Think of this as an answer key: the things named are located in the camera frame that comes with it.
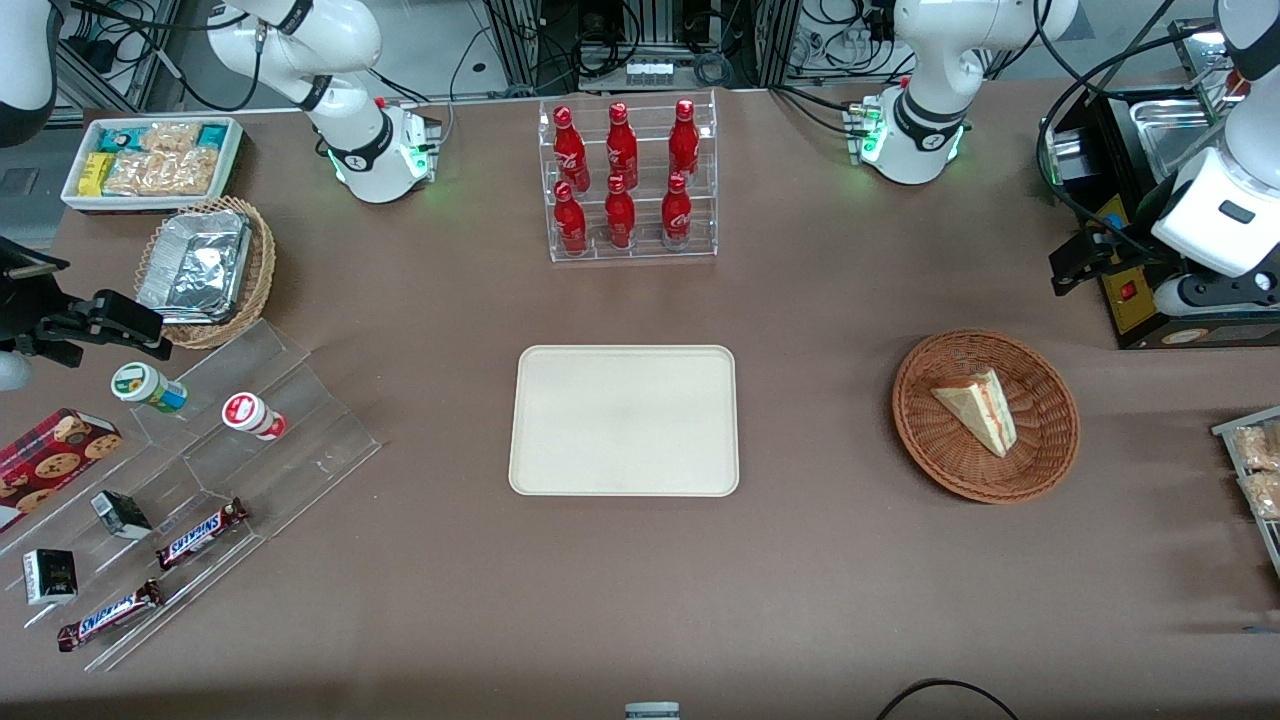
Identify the large clear cracker pack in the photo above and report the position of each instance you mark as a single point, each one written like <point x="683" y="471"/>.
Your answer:
<point x="165" y="173"/>

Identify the cream rectangular plastic tray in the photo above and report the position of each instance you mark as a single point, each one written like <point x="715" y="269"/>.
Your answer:
<point x="625" y="420"/>

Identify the black food warmer machine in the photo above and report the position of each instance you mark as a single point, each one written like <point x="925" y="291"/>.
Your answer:
<point x="1125" y="300"/>

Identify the small clear cracker pack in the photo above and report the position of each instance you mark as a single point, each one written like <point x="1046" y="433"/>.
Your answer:
<point x="170" y="136"/>

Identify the snickers chocolate bar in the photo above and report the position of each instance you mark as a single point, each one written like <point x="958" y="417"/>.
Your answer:
<point x="110" y="616"/>
<point x="200" y="534"/>

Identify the aluminium foil container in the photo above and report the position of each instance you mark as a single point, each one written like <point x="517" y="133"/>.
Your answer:
<point x="195" y="265"/>

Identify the red plaid cookie box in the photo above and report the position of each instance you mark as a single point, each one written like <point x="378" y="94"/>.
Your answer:
<point x="55" y="460"/>

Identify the grey device edge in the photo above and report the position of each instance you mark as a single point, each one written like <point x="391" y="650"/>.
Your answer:
<point x="652" y="712"/>

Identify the clear acrylic tiered shelf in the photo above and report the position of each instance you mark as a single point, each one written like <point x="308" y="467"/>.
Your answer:
<point x="300" y="440"/>

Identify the teal snack packet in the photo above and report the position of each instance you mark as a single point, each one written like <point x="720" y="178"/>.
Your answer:
<point x="115" y="138"/>
<point x="213" y="135"/>

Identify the small black box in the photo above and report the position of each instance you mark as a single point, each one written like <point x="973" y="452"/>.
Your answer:
<point x="50" y="578"/>
<point x="122" y="514"/>

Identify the white rectangular snack bin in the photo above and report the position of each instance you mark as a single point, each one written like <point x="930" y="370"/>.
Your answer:
<point x="72" y="195"/>

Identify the grey tray with snacks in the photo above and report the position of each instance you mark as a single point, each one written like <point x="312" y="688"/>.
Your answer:
<point x="1225" y="430"/>

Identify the white power strip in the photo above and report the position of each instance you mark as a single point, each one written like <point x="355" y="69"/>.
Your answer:
<point x="650" y="71"/>

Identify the brown round wicker basket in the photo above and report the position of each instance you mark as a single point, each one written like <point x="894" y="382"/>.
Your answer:
<point x="960" y="460"/>

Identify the clear bagged pastry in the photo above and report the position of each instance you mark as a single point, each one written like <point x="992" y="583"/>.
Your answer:
<point x="1265" y="495"/>
<point x="1258" y="447"/>

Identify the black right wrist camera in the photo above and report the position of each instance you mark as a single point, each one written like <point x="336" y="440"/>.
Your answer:
<point x="30" y="270"/>

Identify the light oval wicker basket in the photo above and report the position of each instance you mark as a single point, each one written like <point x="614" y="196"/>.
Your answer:
<point x="262" y="265"/>

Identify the steel warmer pan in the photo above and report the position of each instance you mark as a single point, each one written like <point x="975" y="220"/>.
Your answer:
<point x="1165" y="135"/>

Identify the green label yogurt cup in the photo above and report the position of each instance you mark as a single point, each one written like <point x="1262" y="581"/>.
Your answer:
<point x="145" y="385"/>

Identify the clear acrylic bottle rack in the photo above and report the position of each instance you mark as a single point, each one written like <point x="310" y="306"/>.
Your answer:
<point x="640" y="255"/>

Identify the triangular sandwich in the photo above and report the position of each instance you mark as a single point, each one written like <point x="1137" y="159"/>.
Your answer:
<point x="985" y="410"/>

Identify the aluminium frame rack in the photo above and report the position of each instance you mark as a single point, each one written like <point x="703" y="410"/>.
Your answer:
<point x="760" y="40"/>

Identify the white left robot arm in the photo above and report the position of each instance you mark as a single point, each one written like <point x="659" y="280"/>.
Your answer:
<point x="925" y="60"/>

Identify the yellow snack packet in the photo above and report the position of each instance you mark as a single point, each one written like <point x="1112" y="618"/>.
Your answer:
<point x="95" y="174"/>

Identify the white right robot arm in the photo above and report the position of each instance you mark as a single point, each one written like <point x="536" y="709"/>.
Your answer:
<point x="350" y="40"/>

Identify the red cola bottle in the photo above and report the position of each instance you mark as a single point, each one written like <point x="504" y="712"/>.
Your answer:
<point x="676" y="215"/>
<point x="684" y="142"/>
<point x="620" y="218"/>
<point x="621" y="148"/>
<point x="570" y="150"/>
<point x="570" y="225"/>

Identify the red label yogurt cup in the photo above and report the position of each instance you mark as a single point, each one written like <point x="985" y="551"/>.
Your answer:
<point x="250" y="414"/>

